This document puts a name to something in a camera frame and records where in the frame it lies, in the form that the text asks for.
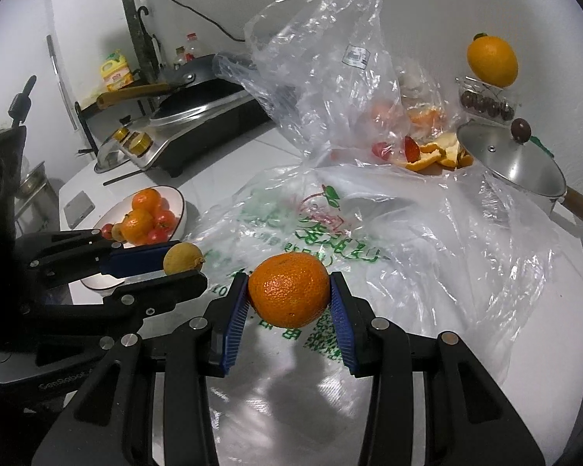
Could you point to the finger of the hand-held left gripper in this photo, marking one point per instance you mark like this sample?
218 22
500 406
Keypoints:
175 287
141 258

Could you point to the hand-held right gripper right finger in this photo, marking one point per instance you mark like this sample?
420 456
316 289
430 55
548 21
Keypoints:
341 323

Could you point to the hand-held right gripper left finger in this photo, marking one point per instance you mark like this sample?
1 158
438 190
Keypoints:
235 320

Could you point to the brown longan fruit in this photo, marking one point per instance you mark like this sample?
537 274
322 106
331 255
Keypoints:
118 233
182 258

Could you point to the mandarin orange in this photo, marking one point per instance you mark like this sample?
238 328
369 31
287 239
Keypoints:
145 200
289 289
137 225

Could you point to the white plate with dark rim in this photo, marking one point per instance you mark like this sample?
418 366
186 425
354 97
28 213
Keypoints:
112 212

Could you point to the steel bowl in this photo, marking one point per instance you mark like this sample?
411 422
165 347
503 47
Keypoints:
31 182

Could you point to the grey smartphone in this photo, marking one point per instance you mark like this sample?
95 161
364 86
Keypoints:
76 207

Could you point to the black chopstick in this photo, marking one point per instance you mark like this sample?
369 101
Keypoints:
122 177

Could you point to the black metal rack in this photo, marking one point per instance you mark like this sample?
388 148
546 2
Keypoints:
86 124

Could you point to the flat clear plastic bag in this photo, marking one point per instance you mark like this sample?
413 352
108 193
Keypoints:
418 252

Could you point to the steel lid with black knob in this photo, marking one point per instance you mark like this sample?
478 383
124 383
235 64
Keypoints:
108 153

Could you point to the grey vertical bar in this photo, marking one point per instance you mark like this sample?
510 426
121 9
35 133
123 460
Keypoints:
60 87

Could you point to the steel induction cooker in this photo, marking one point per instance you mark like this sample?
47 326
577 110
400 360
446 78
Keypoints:
209 124

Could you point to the yellow detergent bottle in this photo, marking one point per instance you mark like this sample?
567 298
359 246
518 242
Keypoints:
115 70

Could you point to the red cherry tomato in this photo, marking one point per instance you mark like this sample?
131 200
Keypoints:
410 148
381 149

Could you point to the orange peel pile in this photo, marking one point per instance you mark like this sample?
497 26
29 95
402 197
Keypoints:
437 153

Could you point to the black folded umbrella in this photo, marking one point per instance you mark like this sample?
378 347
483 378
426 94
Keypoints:
151 36

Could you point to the dark grey pipe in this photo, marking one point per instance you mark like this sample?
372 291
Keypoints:
133 19

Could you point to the partly peeled mandarin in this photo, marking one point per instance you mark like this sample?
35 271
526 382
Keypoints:
425 119

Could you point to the steel saucepan lid brown knob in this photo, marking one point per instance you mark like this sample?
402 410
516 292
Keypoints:
510 160

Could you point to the clear plastic box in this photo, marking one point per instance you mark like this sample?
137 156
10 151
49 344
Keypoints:
486 103

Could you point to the large orange with stem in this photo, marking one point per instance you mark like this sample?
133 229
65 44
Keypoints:
493 60

